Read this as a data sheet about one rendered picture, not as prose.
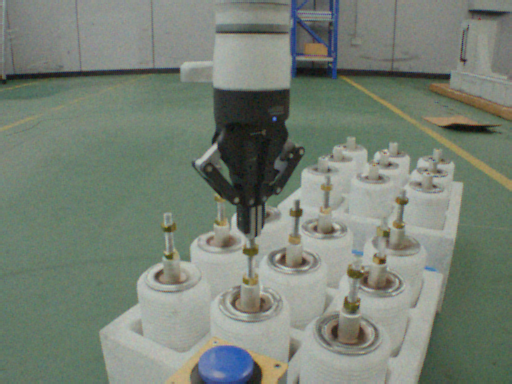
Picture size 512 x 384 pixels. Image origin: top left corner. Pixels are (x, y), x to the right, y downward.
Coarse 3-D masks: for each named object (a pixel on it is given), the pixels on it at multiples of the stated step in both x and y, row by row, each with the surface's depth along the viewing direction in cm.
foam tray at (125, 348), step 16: (352, 256) 76; (256, 272) 71; (432, 272) 70; (432, 288) 65; (336, 304) 62; (432, 304) 61; (128, 320) 58; (416, 320) 58; (432, 320) 63; (112, 336) 55; (128, 336) 55; (208, 336) 55; (416, 336) 54; (112, 352) 56; (128, 352) 54; (144, 352) 52; (160, 352) 52; (176, 352) 52; (192, 352) 52; (400, 352) 52; (416, 352) 51; (112, 368) 57; (128, 368) 55; (144, 368) 53; (160, 368) 51; (176, 368) 50; (288, 368) 50; (400, 368) 49; (416, 368) 49
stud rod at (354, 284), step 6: (354, 258) 42; (360, 258) 41; (354, 264) 42; (360, 264) 42; (354, 282) 42; (354, 288) 43; (348, 294) 43; (354, 294) 43; (348, 300) 43; (354, 300) 43; (348, 312) 44; (354, 312) 44
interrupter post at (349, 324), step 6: (342, 312) 44; (360, 312) 44; (342, 318) 44; (348, 318) 43; (354, 318) 43; (360, 318) 44; (342, 324) 44; (348, 324) 43; (354, 324) 43; (342, 330) 44; (348, 330) 44; (354, 330) 44; (342, 336) 44; (348, 336) 44; (354, 336) 44
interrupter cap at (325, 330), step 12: (336, 312) 48; (324, 324) 46; (336, 324) 46; (360, 324) 46; (372, 324) 46; (324, 336) 44; (336, 336) 45; (360, 336) 44; (372, 336) 44; (324, 348) 43; (336, 348) 42; (348, 348) 42; (360, 348) 42; (372, 348) 42
